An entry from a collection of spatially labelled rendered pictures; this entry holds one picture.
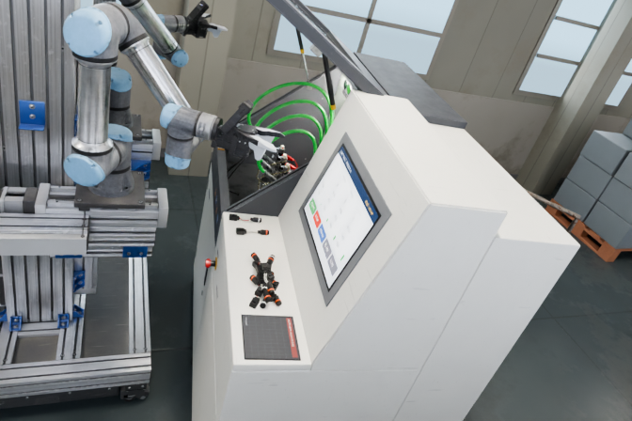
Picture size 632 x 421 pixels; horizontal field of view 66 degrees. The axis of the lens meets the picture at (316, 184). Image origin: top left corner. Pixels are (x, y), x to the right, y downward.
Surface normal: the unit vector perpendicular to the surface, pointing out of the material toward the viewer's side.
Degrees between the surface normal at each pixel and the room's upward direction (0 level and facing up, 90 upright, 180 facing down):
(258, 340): 0
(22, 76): 90
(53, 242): 90
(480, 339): 90
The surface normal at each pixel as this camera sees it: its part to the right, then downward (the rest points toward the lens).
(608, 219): -0.91, -0.04
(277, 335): 0.25, -0.83
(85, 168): -0.16, 0.58
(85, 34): -0.09, 0.36
